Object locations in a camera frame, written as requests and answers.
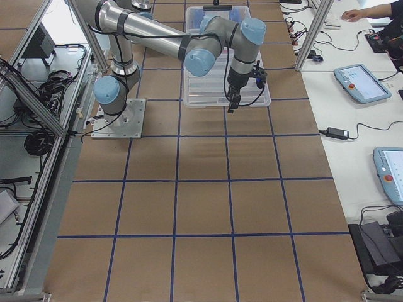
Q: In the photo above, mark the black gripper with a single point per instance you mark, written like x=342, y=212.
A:
x=236, y=81

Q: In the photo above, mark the clear plastic box lid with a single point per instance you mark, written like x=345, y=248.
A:
x=209, y=90

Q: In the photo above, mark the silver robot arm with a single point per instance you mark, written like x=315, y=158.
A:
x=199, y=53

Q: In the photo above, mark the person hand on table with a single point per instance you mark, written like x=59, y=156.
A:
x=352, y=15

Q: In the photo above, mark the black power adapter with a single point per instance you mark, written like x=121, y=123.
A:
x=337, y=133

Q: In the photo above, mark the upper teach pendant tablet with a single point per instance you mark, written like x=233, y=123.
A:
x=361, y=84

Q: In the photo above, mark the teach pendant tablet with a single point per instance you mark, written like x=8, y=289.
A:
x=388, y=163
x=361, y=84

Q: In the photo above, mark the lower teach pendant tablet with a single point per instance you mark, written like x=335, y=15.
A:
x=388, y=163

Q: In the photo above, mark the black laptop stand device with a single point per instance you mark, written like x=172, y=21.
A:
x=379, y=251

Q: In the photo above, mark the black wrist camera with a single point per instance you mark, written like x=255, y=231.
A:
x=259, y=74

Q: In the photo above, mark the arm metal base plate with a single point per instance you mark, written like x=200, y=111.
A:
x=128, y=125

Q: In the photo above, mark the aluminium frame post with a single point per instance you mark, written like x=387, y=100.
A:
x=315, y=27

